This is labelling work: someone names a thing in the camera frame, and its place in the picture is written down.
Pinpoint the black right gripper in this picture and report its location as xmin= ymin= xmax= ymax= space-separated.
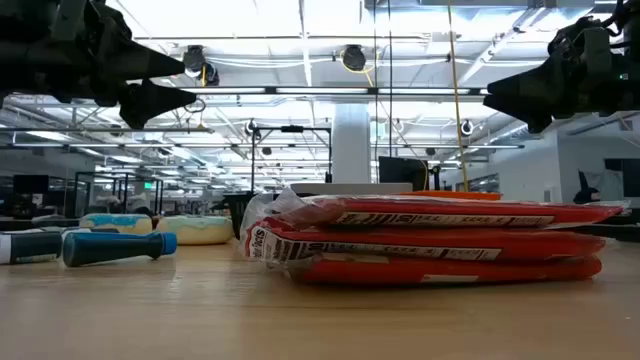
xmin=482 ymin=0 xmax=640 ymax=135

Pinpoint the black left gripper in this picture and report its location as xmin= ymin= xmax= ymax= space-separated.
xmin=0 ymin=0 xmax=199 ymax=130

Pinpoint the red plastic-wrapped package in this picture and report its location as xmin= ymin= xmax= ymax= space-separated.
xmin=272 ymin=188 xmax=630 ymax=231
xmin=287 ymin=252 xmax=604 ymax=287
xmin=239 ymin=215 xmax=607 ymax=266

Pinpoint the blue frosted donut tape roll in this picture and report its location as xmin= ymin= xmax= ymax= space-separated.
xmin=79 ymin=213 xmax=154 ymax=236

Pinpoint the white marker blue cap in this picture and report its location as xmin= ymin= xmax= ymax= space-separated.
xmin=59 ymin=226 xmax=121 ymax=235

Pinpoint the blue marker light-blue cap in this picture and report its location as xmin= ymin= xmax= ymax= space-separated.
xmin=62 ymin=231 xmax=179 ymax=268

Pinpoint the white marker black cap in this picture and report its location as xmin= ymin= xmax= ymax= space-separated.
xmin=0 ymin=230 xmax=64 ymax=265

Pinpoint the grey office chair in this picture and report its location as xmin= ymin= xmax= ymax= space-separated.
xmin=573 ymin=168 xmax=625 ymax=205

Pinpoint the orange slotted plastic basket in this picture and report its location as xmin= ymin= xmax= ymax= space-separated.
xmin=399 ymin=190 xmax=503 ymax=202

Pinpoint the black monitor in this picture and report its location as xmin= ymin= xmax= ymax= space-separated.
xmin=378 ymin=155 xmax=430 ymax=192

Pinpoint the black screen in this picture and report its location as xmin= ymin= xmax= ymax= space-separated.
xmin=12 ymin=174 xmax=51 ymax=196

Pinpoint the black slotted plastic basket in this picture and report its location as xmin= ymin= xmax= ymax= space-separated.
xmin=222 ymin=192 xmax=256 ymax=240

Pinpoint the white building column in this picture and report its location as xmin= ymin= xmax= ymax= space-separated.
xmin=332 ymin=103 xmax=372 ymax=184

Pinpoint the yellow hanging cable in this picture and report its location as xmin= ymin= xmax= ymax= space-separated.
xmin=446 ymin=0 xmax=471 ymax=194

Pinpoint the thin black hanging cable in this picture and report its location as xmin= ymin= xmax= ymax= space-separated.
xmin=387 ymin=0 xmax=394 ymax=159

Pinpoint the black metal frame stand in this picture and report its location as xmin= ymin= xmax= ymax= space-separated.
xmin=249 ymin=124 xmax=334 ymax=194

